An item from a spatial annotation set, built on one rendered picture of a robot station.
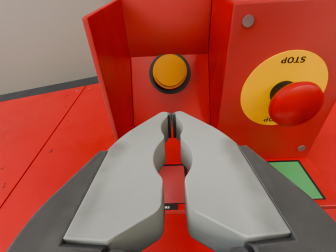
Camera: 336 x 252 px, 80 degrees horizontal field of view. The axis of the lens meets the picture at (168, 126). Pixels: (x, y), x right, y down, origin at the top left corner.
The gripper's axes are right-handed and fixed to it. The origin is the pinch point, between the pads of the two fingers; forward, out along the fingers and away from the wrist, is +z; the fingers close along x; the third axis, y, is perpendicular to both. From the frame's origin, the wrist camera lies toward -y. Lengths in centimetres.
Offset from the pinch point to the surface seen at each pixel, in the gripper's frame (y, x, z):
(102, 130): 26, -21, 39
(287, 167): 9.7, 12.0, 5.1
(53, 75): 24, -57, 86
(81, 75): 24, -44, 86
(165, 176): 9.8, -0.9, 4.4
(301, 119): 2.6, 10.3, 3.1
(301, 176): 9.9, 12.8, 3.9
